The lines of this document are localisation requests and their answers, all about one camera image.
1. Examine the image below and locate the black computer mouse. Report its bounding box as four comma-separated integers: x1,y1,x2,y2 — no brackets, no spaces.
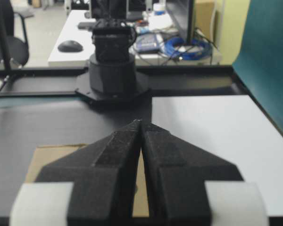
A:
58,40,83,53

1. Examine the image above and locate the blue white electronic device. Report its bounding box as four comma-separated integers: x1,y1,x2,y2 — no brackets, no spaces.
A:
133,33,160,54

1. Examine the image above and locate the white desk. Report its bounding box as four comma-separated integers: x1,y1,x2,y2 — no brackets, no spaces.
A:
48,10,222,67

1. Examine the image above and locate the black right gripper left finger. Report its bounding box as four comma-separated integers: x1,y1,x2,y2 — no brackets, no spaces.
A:
9,120,141,226

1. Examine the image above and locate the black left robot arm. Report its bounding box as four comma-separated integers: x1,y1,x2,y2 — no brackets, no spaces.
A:
9,19,141,226

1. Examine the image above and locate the brown polymaker cardboard box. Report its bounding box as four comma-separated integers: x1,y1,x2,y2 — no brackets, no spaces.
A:
24,144,150,217

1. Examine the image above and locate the black computer monitor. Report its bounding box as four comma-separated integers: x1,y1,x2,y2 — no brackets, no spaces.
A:
166,0,196,44

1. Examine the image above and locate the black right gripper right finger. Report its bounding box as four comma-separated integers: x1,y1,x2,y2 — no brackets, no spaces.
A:
141,122,269,226

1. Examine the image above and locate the black aluminium frame rail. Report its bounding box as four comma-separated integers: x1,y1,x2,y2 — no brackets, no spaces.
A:
0,65,234,78

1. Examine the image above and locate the black office chair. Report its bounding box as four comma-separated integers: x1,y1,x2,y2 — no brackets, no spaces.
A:
0,0,29,69

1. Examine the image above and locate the coiled blue cable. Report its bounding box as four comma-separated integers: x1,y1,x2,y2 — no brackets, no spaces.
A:
159,36,213,62

